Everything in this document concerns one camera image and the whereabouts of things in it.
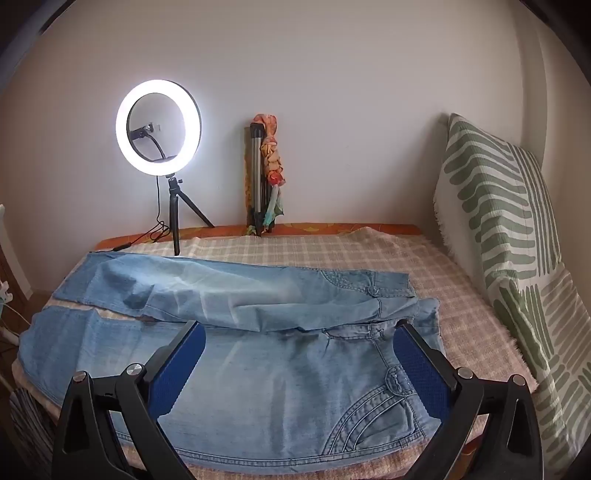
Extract white clip lamp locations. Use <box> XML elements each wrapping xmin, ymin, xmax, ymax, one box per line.
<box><xmin>0</xmin><ymin>203</ymin><xmax>14</xmax><ymax>303</ymax></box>

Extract grey striped cloth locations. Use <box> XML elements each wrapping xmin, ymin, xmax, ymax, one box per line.
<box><xmin>9</xmin><ymin>388</ymin><xmax>61</xmax><ymax>480</ymax></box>

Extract round ring light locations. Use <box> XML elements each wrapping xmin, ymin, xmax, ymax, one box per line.
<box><xmin>115</xmin><ymin>79</ymin><xmax>201</xmax><ymax>177</ymax></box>

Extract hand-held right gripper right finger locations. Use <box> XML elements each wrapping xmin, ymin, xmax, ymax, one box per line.
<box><xmin>392</xmin><ymin>322</ymin><xmax>543</xmax><ymax>480</ymax></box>

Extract light blue denim pants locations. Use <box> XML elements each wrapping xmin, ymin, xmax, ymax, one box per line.
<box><xmin>17</xmin><ymin>251</ymin><xmax>448</xmax><ymax>476</ymax></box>

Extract small black tripod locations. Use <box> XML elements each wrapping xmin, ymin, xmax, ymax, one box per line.
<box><xmin>164</xmin><ymin>173</ymin><xmax>215</xmax><ymax>256</ymax></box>

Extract beige plaid blanket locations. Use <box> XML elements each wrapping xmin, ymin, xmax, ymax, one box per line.
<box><xmin>11</xmin><ymin>226</ymin><xmax>539</xmax><ymax>480</ymax></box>

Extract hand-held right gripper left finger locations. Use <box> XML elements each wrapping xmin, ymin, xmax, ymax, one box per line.
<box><xmin>52</xmin><ymin>320</ymin><xmax>206</xmax><ymax>480</ymax></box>

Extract orange patterned bed sheet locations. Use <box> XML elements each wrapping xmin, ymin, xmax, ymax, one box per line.
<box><xmin>95</xmin><ymin>223</ymin><xmax>423</xmax><ymax>252</ymax></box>

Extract green striped white pillow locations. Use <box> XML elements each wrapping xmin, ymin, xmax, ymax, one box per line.
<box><xmin>433</xmin><ymin>113</ymin><xmax>563</xmax><ymax>296</ymax></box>
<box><xmin>490</xmin><ymin>265</ymin><xmax>591</xmax><ymax>478</ymax></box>

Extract folded silver tripod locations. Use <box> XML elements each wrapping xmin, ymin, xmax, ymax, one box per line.
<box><xmin>244</xmin><ymin>121</ymin><xmax>273</xmax><ymax>237</ymax></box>

